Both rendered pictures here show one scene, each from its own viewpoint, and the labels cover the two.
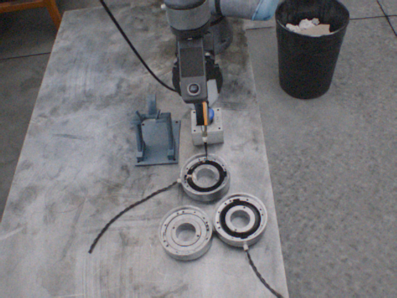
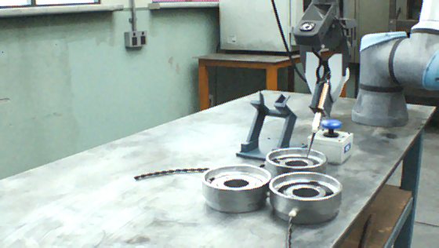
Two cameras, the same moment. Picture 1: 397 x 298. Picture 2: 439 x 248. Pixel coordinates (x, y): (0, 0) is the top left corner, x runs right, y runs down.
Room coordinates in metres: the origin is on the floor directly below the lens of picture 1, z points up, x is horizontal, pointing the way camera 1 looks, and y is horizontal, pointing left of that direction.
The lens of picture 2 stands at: (-0.21, -0.22, 1.09)
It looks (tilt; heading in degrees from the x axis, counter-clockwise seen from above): 14 degrees down; 29
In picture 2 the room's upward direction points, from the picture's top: 2 degrees counter-clockwise
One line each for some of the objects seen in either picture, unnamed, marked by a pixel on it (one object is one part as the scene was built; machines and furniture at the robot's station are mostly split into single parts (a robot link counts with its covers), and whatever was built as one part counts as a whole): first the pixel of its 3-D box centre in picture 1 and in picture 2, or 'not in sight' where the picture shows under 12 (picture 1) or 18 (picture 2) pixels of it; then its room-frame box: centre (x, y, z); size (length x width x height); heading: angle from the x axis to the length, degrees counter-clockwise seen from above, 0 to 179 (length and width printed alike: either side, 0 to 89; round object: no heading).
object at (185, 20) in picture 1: (185, 9); not in sight; (0.60, -0.01, 1.15); 0.08 x 0.08 x 0.05
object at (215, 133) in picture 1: (207, 124); (331, 144); (0.63, -0.02, 0.82); 0.08 x 0.07 x 0.05; 174
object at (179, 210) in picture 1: (186, 233); (236, 188); (0.36, 0.06, 0.82); 0.10 x 0.10 x 0.04
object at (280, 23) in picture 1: (307, 49); not in sight; (1.52, -0.59, 0.21); 0.34 x 0.34 x 0.43
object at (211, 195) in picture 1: (205, 177); (296, 168); (0.48, 0.01, 0.82); 0.10 x 0.10 x 0.04
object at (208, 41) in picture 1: (193, 44); (331, 18); (0.61, -0.01, 1.07); 0.09 x 0.08 x 0.12; 172
